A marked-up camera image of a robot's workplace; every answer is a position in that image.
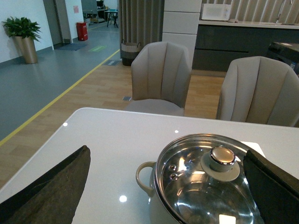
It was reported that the white pillar cabinet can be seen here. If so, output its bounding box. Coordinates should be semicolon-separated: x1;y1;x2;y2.
162;0;202;64

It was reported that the woven laundry basket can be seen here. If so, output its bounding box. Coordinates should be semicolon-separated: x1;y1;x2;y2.
121;39;142;66

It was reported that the beige chair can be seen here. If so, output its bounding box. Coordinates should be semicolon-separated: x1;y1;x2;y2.
216;56;299;127
125;42;192;116

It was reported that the grey curtain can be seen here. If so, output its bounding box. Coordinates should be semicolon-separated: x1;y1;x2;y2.
118;0;164;48

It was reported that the potted green plant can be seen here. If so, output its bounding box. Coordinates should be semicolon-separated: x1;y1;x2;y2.
2;17;41;64

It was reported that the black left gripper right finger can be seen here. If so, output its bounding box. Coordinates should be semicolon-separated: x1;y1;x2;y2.
243;150;299;224

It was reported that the black appliance box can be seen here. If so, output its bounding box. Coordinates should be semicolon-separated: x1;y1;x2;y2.
266;42;299;75

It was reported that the glass pot lid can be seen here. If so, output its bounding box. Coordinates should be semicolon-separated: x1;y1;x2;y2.
154;133;266;224

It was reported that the white square coaster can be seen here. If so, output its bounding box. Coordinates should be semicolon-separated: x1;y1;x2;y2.
241;141;265;157

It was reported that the white microwave oven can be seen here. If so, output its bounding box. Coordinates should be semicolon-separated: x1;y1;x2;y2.
201;4;232;21

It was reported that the beige chair left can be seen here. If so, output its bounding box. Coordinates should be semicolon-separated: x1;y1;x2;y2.
125;42;192;116

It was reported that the white electric cooking pot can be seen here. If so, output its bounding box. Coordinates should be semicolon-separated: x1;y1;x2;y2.
135;133;266;224

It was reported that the beige chair right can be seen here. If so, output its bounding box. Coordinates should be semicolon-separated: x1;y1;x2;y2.
216;56;299;127

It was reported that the distant desk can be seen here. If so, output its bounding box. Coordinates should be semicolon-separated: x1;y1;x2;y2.
105;9;118;27

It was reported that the dark kitchen counter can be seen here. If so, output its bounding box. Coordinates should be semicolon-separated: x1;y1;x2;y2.
192;21;299;71

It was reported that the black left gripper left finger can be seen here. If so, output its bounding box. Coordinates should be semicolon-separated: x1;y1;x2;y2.
0;146;91;224

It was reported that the red bin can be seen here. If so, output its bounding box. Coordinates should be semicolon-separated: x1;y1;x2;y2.
76;22;88;41

